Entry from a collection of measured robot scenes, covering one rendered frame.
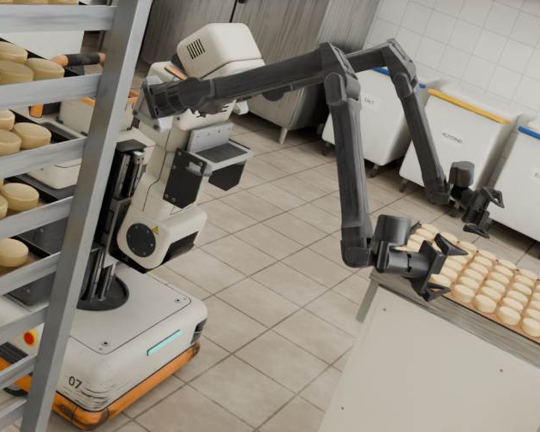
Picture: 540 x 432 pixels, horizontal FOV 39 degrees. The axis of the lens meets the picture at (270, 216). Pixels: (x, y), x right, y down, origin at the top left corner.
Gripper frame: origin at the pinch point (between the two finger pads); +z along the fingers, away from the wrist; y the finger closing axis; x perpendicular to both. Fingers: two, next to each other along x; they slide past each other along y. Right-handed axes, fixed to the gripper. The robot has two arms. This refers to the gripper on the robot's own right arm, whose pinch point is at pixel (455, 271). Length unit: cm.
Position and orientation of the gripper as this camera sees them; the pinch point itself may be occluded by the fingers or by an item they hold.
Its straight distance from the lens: 176.6
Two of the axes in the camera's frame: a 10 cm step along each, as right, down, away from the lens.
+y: 3.1, -8.7, -3.8
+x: -2.9, -4.7, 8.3
